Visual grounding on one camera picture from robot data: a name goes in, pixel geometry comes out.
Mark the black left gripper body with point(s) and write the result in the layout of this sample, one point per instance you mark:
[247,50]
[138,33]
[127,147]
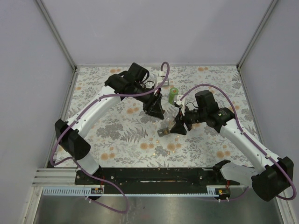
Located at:
[148,104]

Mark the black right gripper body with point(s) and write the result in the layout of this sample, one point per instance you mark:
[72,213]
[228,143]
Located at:
[188,119]

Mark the grey weekly pill organizer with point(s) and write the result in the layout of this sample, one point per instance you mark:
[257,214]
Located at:
[163,132]

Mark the green pill bottle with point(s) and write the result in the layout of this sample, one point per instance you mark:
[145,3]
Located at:
[171,97]

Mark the green bottle cap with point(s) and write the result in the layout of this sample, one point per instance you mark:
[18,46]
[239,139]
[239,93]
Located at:
[173,91]

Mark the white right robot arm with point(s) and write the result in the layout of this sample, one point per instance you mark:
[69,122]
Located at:
[269,175]

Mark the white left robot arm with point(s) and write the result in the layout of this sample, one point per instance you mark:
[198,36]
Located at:
[71,134]

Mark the floral table mat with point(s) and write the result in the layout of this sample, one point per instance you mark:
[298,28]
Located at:
[126,137]

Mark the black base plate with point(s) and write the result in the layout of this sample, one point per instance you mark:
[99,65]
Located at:
[119,178]

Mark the white cable duct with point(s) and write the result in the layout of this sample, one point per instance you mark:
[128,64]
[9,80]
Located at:
[132,191]

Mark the aluminium frame rail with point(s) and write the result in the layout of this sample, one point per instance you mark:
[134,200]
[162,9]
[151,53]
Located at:
[54,177]

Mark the left aluminium corner post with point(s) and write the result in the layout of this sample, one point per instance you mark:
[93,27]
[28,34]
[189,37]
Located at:
[46,15]

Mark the aluminium corner post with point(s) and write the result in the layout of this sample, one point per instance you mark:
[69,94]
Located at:
[46,15]
[270,9]

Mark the right aluminium corner post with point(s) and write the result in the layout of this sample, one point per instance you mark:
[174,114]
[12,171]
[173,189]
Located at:
[270,9]

